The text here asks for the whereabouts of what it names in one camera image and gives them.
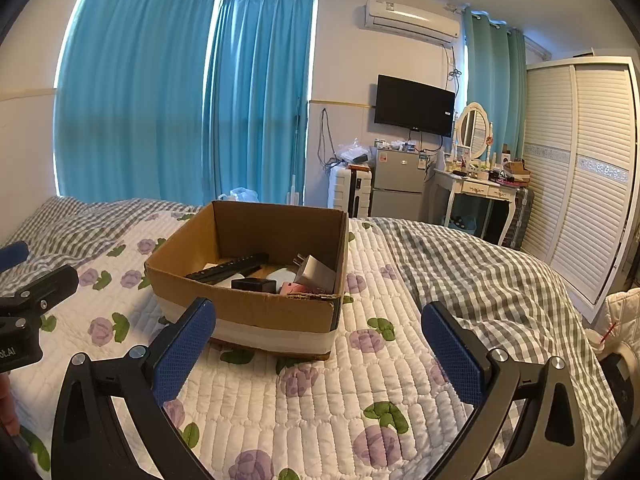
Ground wide teal curtain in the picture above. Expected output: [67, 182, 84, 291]
[53, 0, 222, 204]

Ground black wall television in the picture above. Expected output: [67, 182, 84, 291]
[373, 74, 457, 137]

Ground black rectangular device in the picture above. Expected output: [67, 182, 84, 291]
[230, 277, 277, 294]

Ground white dressing table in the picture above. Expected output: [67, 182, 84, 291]
[430, 165, 521, 244]

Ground grey checked bedsheet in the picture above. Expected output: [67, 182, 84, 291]
[0, 196, 202, 282]

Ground grey small fridge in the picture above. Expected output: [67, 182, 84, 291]
[369, 149, 427, 221]

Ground drink cup with red straw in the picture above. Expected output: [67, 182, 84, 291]
[587, 319, 622, 357]

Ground white quilted jacket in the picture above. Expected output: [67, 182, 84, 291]
[604, 287, 640, 342]

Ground white suitcase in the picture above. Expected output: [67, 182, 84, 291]
[327, 164, 375, 219]

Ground narrow teal curtain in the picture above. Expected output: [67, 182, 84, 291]
[460, 10, 527, 159]

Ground silver suitcase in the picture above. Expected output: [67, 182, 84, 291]
[497, 186, 535, 249]

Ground light blue basket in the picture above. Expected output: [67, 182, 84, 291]
[447, 212, 479, 234]

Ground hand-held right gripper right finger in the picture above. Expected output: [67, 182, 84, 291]
[421, 301, 587, 480]

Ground dark bag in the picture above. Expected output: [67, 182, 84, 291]
[599, 345, 640, 463]

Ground person's left hand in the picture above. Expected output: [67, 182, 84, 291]
[0, 374, 22, 436]

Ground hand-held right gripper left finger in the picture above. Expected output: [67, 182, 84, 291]
[51, 297, 217, 480]

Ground hanging dark cables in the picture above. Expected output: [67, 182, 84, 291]
[317, 106, 341, 169]

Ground black remote control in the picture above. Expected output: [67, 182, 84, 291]
[184, 253, 270, 284]

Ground clear plastic bag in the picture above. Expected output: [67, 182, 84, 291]
[333, 137, 374, 166]

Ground light blue earbuds case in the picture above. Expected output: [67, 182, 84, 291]
[265, 267, 301, 286]

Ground white air conditioner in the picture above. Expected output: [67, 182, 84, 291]
[363, 0, 461, 45]

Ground white plastic bag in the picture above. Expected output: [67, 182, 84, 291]
[217, 187, 260, 204]

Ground grey checked duvet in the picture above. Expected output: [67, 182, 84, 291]
[366, 216, 632, 480]

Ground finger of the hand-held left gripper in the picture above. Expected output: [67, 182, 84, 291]
[0, 264, 80, 320]
[0, 240, 30, 274]

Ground brown cardboard box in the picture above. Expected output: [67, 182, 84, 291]
[144, 200, 350, 362]

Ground white oval mirror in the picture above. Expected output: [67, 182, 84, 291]
[453, 102, 489, 161]

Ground white slatted wardrobe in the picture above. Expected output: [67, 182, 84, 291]
[517, 54, 639, 324]

